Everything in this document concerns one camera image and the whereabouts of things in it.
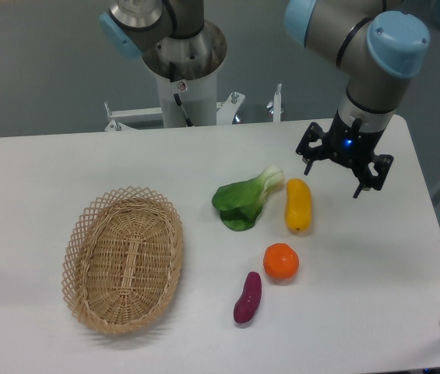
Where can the woven wicker basket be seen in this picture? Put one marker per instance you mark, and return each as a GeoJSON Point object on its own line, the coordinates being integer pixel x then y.
{"type": "Point", "coordinates": [123, 261]}

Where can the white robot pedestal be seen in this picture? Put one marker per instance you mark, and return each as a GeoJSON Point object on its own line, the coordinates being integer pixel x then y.
{"type": "Point", "coordinates": [186, 103]}

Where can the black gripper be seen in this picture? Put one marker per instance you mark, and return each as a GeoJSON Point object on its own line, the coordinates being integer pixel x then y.
{"type": "Point", "coordinates": [348, 144]}

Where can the orange tangerine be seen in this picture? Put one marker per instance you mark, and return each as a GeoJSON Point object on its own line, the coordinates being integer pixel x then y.
{"type": "Point", "coordinates": [280, 261]}

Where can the yellow mango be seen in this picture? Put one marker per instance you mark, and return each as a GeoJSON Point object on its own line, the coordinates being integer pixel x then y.
{"type": "Point", "coordinates": [298, 209]}

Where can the purple sweet potato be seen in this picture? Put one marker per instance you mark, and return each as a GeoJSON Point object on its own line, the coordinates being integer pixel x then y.
{"type": "Point", "coordinates": [249, 301]}

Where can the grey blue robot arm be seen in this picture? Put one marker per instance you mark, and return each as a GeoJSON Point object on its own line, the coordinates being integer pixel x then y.
{"type": "Point", "coordinates": [378, 47]}

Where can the white metal base frame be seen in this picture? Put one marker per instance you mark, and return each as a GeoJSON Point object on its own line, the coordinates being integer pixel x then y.
{"type": "Point", "coordinates": [226, 113]}

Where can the green bok choy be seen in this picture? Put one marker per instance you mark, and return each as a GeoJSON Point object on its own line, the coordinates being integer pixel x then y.
{"type": "Point", "coordinates": [240, 203]}

